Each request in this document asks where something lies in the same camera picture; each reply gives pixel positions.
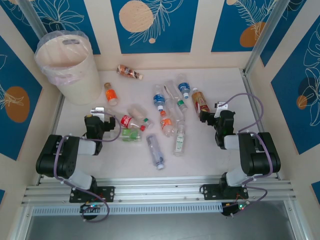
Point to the brown drink bottle beige cap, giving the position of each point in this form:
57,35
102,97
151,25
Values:
127,71

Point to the orange red tea bottle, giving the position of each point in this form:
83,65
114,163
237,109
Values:
200,100

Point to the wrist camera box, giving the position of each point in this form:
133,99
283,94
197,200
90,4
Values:
221,106
98,110

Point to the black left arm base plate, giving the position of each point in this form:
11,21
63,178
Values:
107,193

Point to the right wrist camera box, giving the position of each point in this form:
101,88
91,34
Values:
221,106

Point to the large blue label water bottle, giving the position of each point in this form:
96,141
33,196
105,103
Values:
183,86

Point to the beige bottle green white cap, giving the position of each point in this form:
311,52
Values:
137,112

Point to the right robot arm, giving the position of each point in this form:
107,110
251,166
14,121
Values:
260,160

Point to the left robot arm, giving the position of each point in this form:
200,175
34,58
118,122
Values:
62,162

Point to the blue tinted clear bottle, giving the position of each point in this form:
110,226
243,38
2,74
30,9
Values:
153,147

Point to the orange label bottle brown cap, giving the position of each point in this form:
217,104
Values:
110,95

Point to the small blue label water bottle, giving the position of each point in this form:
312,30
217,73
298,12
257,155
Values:
159,98

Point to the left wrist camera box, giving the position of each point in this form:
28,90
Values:
98,110

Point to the aluminium frame post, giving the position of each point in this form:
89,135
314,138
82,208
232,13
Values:
265,32
32,22

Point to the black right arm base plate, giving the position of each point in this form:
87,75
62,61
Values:
210,192

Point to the clear bottle green white label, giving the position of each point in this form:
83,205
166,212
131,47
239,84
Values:
179,143

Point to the beige waste bin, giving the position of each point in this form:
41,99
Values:
82,85

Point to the clear bottle green cap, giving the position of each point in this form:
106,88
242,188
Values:
172,91

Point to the crushed clear plastic bottle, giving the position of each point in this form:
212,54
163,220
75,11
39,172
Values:
176,113

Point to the red label cola bottle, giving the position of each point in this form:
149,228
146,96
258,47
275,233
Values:
126,121

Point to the aluminium mounting rail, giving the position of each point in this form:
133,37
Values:
155,190

